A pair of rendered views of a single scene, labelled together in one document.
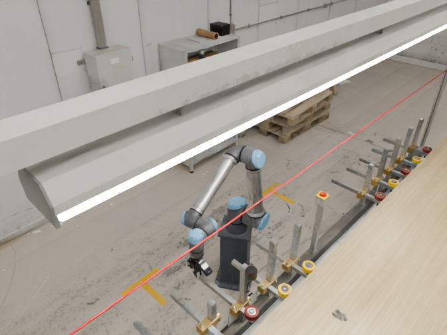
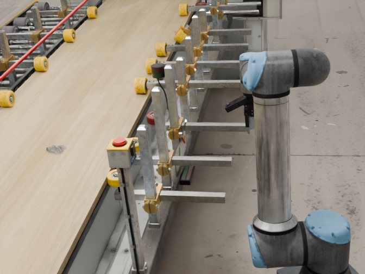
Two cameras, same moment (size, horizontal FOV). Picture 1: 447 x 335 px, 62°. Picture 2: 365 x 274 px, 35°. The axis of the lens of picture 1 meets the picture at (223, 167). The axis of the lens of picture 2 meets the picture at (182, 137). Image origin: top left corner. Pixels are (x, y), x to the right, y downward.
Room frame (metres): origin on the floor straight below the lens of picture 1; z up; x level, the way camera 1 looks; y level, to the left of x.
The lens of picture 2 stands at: (3.34, -1.29, 2.08)
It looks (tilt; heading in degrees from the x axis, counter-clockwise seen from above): 29 degrees down; 148
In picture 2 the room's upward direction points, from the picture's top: 5 degrees counter-clockwise
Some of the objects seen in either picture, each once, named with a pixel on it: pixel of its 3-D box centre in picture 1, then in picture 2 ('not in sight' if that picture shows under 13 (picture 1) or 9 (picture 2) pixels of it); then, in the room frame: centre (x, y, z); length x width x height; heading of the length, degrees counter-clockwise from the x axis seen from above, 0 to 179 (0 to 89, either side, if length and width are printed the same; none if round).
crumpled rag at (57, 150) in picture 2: (340, 314); (56, 147); (1.26, -0.64, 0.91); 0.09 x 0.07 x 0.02; 32
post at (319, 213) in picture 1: (316, 228); (131, 219); (1.93, -0.65, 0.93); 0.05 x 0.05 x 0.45; 46
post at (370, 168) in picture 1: (365, 188); not in sight; (2.46, -1.16, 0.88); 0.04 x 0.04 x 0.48; 46
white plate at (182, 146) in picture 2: (243, 307); (181, 152); (1.42, -0.12, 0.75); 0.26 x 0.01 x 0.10; 136
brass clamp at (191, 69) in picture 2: not in sight; (191, 66); (1.01, 0.25, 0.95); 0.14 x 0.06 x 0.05; 136
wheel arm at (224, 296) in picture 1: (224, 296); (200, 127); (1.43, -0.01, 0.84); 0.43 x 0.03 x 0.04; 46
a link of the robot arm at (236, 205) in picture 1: (237, 209); (324, 240); (2.29, -0.11, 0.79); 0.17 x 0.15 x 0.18; 56
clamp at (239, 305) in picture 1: (241, 306); (175, 128); (1.36, -0.10, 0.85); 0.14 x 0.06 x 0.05; 136
